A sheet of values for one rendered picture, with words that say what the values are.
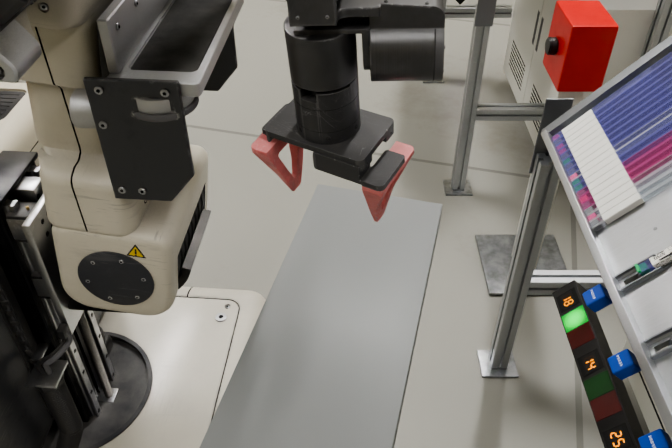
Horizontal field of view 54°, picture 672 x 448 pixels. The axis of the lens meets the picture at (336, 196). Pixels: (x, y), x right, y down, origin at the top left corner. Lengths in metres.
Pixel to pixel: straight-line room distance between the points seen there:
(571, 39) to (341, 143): 1.01
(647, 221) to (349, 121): 0.56
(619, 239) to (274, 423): 0.54
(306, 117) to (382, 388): 0.49
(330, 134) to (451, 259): 1.45
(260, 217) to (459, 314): 0.70
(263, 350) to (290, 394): 0.09
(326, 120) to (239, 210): 1.60
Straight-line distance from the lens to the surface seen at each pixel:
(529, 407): 1.71
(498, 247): 2.04
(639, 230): 1.01
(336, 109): 0.55
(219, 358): 1.39
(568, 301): 1.03
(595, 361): 0.96
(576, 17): 1.55
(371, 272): 1.09
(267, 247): 2.00
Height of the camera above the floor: 1.38
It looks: 39 degrees down
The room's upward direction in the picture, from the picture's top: straight up
